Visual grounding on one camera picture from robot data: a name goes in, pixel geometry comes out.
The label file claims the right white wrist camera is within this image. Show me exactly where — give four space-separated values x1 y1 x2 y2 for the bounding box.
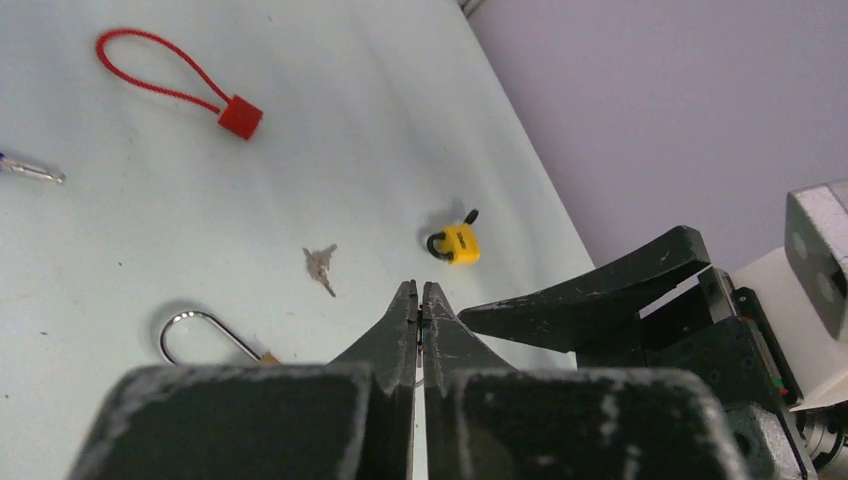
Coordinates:
730 179 847 411

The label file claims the brass padlock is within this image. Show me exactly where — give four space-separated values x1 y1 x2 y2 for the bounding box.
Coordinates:
154 309 281 365

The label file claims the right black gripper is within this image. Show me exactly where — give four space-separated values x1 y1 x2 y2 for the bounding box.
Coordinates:
458 225 817 479

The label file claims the yellow black padlock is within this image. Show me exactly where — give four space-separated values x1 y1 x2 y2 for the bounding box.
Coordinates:
425 209 481 265

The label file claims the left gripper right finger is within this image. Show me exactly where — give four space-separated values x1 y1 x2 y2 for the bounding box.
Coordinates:
421 282 749 479

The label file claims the blue cable lock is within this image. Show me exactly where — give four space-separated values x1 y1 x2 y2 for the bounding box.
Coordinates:
1 153 66 185

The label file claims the key bunch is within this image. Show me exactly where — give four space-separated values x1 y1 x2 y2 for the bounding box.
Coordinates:
302 244 337 298

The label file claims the red cable padlock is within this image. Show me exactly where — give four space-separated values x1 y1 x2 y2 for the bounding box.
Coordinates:
94 27 264 140

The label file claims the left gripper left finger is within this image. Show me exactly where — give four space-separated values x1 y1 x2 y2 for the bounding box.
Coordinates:
69 281 418 479

